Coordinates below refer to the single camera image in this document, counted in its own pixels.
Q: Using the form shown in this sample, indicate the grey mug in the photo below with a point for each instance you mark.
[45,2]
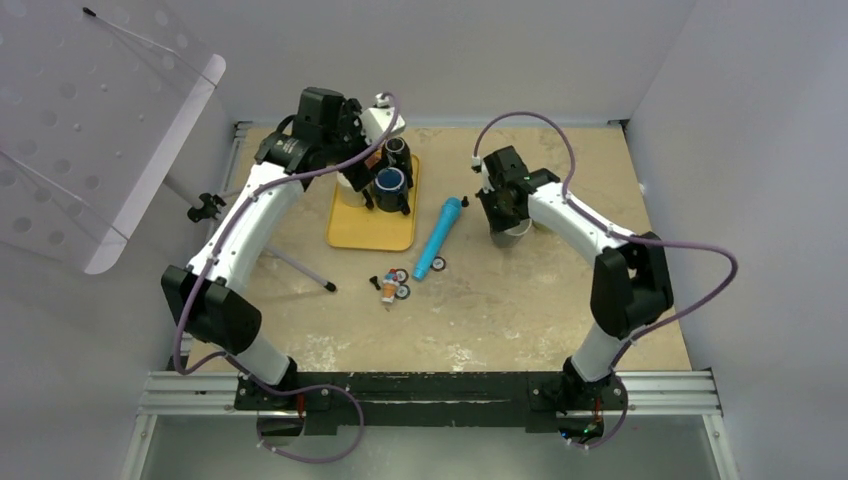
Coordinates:
[510,237]

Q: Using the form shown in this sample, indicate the cream mug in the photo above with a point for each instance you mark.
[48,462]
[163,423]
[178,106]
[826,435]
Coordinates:
[347,194]

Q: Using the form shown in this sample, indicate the light green mug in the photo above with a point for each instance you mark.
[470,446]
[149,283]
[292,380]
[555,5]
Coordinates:
[540,227]

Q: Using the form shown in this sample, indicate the poker chip by microphone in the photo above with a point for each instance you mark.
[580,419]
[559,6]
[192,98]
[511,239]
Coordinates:
[438,264]

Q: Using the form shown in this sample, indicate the blue toy microphone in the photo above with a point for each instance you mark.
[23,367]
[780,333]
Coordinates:
[450,212]

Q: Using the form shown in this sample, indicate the yellow tray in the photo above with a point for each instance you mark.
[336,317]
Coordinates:
[361,229]

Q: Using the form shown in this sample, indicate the poker chip 50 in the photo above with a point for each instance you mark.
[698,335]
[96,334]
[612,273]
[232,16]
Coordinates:
[402,292]

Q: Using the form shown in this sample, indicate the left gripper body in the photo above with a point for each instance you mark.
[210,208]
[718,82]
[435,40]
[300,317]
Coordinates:
[349,143]

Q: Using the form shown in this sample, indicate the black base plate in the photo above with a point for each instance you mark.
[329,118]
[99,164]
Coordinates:
[535,401]

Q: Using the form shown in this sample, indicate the white perforated panel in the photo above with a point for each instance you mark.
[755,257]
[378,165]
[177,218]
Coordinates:
[97,100]

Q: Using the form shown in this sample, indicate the tripod stand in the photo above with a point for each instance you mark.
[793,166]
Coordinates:
[204,206]

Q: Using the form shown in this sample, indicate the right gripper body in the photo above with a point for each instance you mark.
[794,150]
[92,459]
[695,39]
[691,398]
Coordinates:
[498,216]

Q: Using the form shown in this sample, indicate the pink mug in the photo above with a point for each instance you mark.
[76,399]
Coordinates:
[373,160]

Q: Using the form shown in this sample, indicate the ice cream cone toy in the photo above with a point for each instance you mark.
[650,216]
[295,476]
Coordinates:
[390,285]

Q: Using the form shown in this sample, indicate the black mug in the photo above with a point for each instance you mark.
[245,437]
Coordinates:
[397,153]

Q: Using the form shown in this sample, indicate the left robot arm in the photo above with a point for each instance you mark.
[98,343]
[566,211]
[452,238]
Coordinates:
[328,133]

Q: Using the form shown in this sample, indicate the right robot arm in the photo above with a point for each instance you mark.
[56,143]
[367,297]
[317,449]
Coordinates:
[631,286]

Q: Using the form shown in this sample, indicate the dark blue mug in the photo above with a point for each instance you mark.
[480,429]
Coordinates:
[391,191]

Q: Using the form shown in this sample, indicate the poker chip 100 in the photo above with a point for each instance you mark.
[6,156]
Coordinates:
[400,275]

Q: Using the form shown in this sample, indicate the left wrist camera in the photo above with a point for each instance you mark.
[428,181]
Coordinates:
[382,121]

